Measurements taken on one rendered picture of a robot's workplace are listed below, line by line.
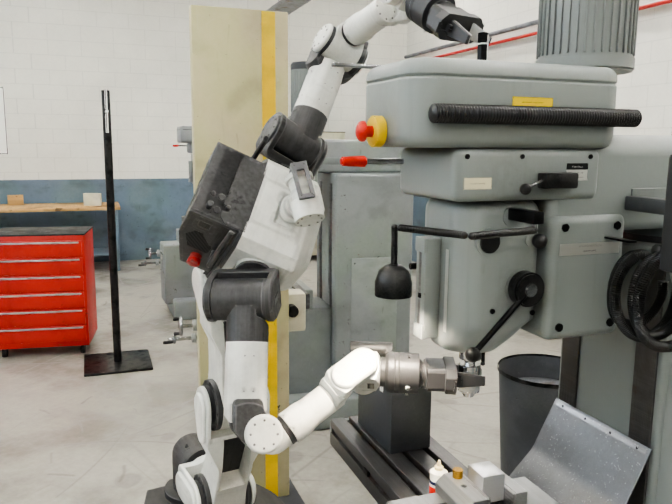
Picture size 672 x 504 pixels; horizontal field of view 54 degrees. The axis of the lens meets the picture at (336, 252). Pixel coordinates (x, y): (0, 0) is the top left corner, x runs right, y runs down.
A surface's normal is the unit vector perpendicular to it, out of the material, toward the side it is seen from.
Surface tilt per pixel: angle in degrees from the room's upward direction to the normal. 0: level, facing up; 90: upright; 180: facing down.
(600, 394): 90
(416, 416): 90
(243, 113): 90
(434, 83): 90
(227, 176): 58
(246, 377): 71
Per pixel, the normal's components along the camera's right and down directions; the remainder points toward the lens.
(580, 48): -0.37, 0.15
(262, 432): 0.25, -0.17
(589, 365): -0.94, 0.05
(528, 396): -0.61, 0.18
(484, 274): 0.25, 0.16
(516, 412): -0.77, 0.16
